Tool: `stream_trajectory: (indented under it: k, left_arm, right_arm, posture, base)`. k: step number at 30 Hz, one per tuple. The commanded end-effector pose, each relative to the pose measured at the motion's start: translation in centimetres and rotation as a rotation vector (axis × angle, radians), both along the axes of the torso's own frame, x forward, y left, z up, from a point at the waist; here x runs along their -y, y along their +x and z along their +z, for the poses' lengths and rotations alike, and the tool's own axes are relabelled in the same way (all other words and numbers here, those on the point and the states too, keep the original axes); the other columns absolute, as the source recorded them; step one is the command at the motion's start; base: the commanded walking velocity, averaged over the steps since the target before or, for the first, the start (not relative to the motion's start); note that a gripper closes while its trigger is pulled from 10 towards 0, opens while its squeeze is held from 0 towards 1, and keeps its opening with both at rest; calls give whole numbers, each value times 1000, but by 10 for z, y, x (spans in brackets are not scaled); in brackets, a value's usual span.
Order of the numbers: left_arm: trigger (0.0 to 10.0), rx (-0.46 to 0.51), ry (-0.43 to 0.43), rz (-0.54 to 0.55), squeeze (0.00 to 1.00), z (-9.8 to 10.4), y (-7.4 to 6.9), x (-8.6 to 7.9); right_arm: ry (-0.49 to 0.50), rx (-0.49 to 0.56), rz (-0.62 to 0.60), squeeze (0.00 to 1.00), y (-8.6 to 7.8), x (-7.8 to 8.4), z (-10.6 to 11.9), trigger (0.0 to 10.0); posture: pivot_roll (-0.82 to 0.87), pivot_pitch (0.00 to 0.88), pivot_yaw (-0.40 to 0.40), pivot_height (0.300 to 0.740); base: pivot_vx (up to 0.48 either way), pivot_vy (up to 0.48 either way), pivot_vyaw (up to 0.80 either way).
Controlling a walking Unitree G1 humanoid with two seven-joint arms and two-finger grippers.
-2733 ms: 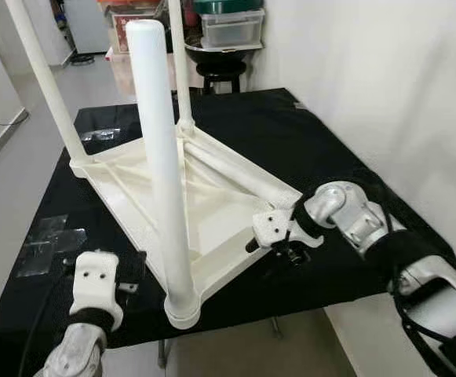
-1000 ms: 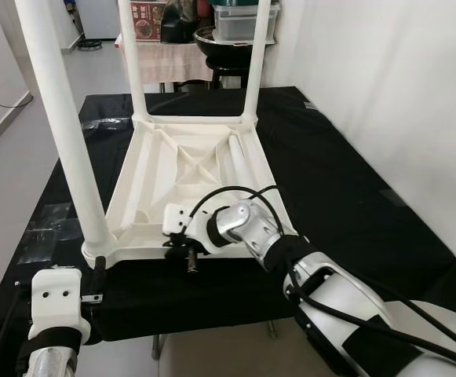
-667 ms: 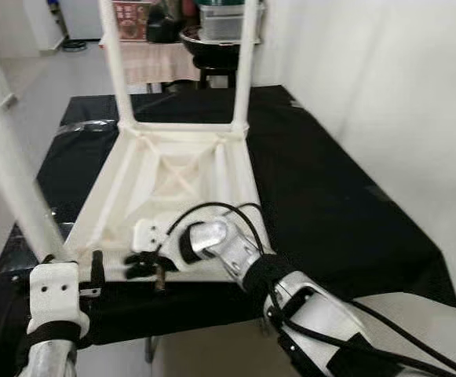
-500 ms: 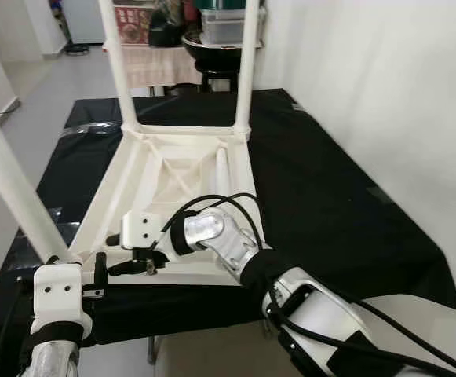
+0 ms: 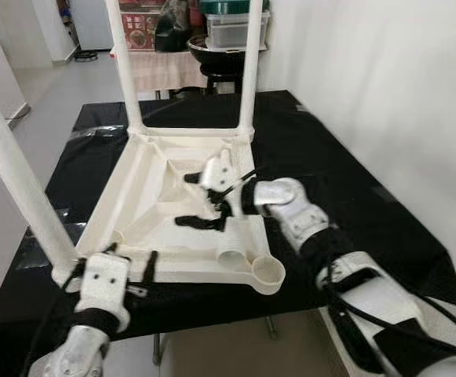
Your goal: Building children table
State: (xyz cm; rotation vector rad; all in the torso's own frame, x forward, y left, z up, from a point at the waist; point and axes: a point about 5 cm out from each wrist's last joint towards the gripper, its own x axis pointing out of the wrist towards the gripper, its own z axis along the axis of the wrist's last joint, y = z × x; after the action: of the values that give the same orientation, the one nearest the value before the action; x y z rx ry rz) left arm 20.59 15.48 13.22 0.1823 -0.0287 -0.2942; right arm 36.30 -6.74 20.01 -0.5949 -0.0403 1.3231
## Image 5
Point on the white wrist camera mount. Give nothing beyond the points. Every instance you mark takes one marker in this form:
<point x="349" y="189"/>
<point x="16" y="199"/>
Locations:
<point x="102" y="283"/>
<point x="216" y="174"/>

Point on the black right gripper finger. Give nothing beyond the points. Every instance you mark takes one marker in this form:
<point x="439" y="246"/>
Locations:
<point x="192" y="177"/>
<point x="200" y="222"/>

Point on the white appliance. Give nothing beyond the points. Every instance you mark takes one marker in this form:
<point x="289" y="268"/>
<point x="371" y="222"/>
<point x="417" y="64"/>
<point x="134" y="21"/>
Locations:
<point x="90" y="23"/>

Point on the clear plastic bag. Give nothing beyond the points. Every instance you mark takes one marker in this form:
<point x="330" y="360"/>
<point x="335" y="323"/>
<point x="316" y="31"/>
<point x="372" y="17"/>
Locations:
<point x="35" y="255"/>
<point x="94" y="132"/>

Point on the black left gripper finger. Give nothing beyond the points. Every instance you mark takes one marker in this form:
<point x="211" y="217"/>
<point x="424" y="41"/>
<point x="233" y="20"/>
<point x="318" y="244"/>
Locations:
<point x="110" y="249"/>
<point x="150" y="269"/>

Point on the white plastic table top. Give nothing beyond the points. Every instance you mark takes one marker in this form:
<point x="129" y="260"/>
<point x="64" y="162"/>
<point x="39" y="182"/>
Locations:
<point x="149" y="204"/>

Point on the grey tape patch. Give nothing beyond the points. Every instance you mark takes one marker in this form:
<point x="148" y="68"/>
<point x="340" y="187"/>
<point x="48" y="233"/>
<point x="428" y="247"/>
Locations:
<point x="384" y="193"/>
<point x="300" y="106"/>

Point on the black tablecloth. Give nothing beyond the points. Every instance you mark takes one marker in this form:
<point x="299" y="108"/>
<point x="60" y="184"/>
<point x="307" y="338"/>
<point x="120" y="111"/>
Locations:
<point x="330" y="157"/>

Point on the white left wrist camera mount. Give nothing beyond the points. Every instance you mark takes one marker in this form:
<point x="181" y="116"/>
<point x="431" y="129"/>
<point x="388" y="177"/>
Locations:
<point x="102" y="283"/>

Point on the glossy black bag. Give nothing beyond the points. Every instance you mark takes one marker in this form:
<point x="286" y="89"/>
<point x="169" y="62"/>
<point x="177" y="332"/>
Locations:
<point x="171" y="35"/>

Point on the red printed storage box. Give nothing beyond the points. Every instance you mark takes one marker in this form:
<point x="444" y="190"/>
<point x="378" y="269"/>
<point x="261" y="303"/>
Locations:
<point x="141" y="35"/>

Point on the black wok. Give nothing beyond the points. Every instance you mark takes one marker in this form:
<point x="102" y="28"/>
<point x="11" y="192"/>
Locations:
<point x="212" y="53"/>

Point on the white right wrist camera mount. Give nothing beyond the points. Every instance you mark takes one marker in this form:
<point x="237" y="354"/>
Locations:
<point x="216" y="174"/>

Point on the clear plastic storage box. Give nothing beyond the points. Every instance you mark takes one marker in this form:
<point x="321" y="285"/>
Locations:
<point x="228" y="31"/>

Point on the black round floor object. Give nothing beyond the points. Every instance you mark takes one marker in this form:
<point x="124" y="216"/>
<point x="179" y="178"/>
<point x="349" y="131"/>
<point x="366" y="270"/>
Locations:
<point x="86" y="56"/>

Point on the grey metal table frame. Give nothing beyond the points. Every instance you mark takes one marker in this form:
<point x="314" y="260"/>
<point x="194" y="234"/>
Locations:
<point x="158" y="345"/>

